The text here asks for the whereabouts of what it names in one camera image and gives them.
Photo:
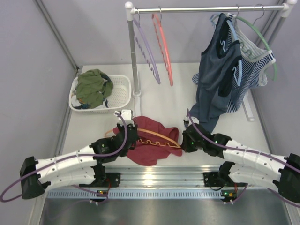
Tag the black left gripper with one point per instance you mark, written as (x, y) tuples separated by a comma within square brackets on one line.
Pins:
[(131, 135)]

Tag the red tank top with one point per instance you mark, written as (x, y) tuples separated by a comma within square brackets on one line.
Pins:
[(148, 155)]

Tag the dark blue tank top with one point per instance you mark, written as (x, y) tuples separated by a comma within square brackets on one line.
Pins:
[(215, 76)]

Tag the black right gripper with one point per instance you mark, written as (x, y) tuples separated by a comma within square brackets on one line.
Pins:
[(185, 145)]

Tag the orange hanger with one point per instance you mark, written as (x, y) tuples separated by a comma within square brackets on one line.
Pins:
[(169, 142)]

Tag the grey corner wall frame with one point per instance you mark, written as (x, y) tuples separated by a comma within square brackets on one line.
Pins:
[(50, 22)]

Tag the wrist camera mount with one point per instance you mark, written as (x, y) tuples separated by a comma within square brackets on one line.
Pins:
[(187, 121), (125, 116)]

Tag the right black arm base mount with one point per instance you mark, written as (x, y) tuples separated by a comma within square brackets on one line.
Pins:
[(212, 181)]

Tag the green garment in basket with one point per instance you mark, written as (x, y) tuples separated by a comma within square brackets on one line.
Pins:
[(93, 89)]

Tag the left rack upright pole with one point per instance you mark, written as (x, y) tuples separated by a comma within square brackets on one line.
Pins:
[(129, 8)]

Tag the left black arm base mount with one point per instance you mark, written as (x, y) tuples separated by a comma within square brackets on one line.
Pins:
[(110, 179)]

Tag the right rack upright pole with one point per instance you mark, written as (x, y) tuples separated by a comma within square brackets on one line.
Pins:
[(276, 20)]

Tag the rack upright pole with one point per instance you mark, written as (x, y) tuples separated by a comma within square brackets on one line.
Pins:
[(129, 8), (276, 20)]

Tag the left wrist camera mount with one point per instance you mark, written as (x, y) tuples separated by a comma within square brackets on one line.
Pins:
[(125, 116)]

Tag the green hanger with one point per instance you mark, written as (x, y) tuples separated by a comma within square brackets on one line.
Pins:
[(263, 59)]

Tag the aluminium table edge rail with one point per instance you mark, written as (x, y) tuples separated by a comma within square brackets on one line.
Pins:
[(154, 177)]

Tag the white rack base foot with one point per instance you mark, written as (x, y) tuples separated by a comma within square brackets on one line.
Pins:
[(137, 100)]

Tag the silver clothes rack rod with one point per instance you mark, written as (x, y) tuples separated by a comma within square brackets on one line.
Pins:
[(283, 7)]

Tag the right rack base foot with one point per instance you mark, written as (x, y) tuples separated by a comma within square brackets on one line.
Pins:
[(248, 110)]

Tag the blue white striped tank top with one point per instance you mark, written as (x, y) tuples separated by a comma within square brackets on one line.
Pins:
[(245, 78)]

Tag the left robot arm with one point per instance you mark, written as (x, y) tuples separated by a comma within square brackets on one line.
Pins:
[(83, 167)]

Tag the white perforated laundry basket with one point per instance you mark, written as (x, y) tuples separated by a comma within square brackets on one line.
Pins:
[(119, 98)]

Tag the pink hanger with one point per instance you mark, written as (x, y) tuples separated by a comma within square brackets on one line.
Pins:
[(160, 34)]

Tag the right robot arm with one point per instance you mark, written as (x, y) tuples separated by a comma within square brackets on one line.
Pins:
[(243, 164)]

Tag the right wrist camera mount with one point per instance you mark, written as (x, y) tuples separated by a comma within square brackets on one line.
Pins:
[(187, 121)]

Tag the purple hanger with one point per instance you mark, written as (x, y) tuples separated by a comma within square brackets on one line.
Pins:
[(147, 53)]

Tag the light blue slotted cable duct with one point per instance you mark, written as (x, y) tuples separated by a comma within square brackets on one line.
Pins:
[(142, 194)]

